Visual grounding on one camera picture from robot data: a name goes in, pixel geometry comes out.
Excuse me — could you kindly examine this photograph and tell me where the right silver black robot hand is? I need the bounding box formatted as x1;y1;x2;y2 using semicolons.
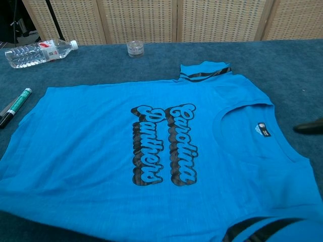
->
293;118;323;135

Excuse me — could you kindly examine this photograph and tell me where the woven rattan folding screen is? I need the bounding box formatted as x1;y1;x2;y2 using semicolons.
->
21;0;323;45

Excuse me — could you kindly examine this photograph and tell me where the small clear round jar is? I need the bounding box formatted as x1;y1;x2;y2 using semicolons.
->
127;40;145;58

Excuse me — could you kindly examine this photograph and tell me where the green and white marker pen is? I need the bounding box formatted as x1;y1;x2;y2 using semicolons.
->
0;87;33;129

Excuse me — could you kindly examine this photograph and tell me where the clear plastic water bottle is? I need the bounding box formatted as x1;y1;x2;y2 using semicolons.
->
4;39;78;69

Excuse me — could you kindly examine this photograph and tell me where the blue carpet table cover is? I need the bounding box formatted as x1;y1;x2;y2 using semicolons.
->
0;39;323;242

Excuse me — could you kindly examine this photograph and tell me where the blue printed t-shirt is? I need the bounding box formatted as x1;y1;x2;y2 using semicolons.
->
0;60;323;242

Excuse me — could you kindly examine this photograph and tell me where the black tripod stand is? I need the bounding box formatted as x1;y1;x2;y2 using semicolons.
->
44;0;66;42

